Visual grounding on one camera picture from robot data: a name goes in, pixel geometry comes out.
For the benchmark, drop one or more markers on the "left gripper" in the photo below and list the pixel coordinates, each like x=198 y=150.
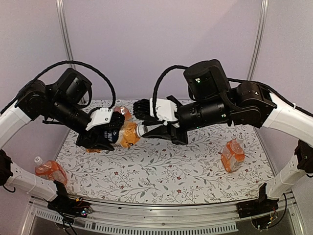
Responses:
x=96 y=141

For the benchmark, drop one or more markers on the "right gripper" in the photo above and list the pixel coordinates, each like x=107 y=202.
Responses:
x=164 y=132

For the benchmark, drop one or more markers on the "yellow dark-label bottle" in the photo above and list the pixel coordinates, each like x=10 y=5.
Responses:
x=127 y=136

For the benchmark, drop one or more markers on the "orange bottle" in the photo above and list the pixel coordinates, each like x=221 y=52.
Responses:
x=121 y=108
x=50 y=170
x=233 y=155

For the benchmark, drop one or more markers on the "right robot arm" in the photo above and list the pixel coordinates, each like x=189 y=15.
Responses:
x=250 y=103

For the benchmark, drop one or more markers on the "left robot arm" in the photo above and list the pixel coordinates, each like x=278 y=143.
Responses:
x=59 y=101

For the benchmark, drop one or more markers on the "floral tablecloth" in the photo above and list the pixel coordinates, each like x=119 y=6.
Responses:
x=157 y=172

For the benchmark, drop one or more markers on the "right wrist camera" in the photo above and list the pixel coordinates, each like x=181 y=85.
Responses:
x=164 y=110

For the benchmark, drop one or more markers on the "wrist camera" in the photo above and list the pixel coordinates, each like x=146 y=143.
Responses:
x=105 y=118
x=164 y=110

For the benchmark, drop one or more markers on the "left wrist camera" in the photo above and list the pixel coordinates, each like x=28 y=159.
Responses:
x=105 y=118

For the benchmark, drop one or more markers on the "aluminium front rail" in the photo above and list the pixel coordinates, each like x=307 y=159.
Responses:
x=121 y=218

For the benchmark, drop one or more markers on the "left metal frame post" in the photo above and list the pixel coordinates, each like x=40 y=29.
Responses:
x=63 y=28

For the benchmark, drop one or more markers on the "metal frame post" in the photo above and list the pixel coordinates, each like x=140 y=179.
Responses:
x=63 y=28
x=259 y=37

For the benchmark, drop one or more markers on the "right metal frame post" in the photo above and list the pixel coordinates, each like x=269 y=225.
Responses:
x=259 y=37

